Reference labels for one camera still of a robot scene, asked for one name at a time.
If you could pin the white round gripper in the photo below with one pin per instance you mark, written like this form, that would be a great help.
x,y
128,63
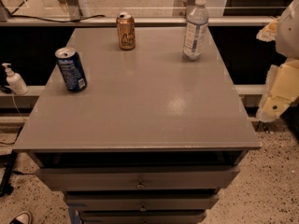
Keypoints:
x,y
290,34

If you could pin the clear blue-label plastic bottle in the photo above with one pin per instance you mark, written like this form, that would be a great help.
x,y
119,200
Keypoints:
x,y
197,21

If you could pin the white pump sanitizer bottle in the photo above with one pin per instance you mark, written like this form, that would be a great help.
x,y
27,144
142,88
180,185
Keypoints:
x,y
15,80

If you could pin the grey drawer cabinet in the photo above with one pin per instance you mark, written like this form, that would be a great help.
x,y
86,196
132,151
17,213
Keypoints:
x,y
146,107

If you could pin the gold soda can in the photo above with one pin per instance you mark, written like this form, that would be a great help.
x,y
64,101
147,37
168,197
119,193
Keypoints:
x,y
126,30

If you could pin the blue soda can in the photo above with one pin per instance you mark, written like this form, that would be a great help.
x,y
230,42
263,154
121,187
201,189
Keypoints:
x,y
71,68

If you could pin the middle grey drawer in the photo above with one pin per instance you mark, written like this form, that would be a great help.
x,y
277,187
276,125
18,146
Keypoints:
x,y
142,202

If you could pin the grey drawer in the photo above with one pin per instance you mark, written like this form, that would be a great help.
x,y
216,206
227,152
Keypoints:
x,y
148,217
138,178
142,202

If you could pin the bottom grey drawer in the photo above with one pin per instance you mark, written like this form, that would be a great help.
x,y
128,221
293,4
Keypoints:
x,y
148,217

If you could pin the top grey drawer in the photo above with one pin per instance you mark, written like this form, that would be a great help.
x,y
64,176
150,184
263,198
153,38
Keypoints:
x,y
138,178

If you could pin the black stand leg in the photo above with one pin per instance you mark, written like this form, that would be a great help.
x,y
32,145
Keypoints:
x,y
7,162

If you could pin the white shoe tip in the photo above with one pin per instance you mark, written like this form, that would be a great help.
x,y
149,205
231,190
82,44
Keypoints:
x,y
22,218

